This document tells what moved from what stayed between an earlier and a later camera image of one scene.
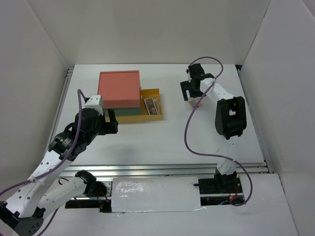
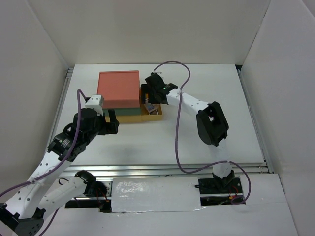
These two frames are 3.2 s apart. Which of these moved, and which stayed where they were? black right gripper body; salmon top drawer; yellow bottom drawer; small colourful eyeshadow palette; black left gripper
Moved: small colourful eyeshadow palette; black right gripper body
Stayed: black left gripper; yellow bottom drawer; salmon top drawer
